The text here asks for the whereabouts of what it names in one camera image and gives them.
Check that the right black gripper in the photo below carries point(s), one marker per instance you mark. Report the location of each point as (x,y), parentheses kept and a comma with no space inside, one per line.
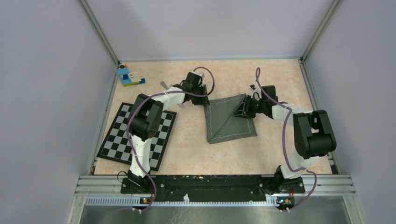
(243,109)

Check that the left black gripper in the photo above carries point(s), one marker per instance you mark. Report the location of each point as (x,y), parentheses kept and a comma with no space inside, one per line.
(202,101)

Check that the grey cloth napkin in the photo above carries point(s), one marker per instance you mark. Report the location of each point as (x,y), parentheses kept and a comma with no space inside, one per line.
(221,125)

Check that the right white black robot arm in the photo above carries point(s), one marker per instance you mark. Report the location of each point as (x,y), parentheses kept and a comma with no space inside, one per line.
(312,130)

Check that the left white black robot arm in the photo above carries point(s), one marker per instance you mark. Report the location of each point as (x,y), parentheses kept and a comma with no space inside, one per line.
(146,116)

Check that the colourful toy brick block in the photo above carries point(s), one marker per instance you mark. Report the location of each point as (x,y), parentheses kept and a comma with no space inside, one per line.
(128,78)

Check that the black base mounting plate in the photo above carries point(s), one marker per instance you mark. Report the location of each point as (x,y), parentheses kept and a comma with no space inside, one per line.
(213,188)

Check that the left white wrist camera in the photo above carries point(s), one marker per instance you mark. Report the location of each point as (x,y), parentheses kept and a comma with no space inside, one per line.
(199,74)

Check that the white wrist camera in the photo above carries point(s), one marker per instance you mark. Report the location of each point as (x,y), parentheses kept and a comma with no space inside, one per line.
(199,74)
(255,88)

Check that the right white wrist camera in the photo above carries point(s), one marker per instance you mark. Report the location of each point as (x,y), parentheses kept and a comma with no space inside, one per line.
(255,88)

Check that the grey slotted cable duct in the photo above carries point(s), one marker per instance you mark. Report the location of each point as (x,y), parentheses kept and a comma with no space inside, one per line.
(138,201)

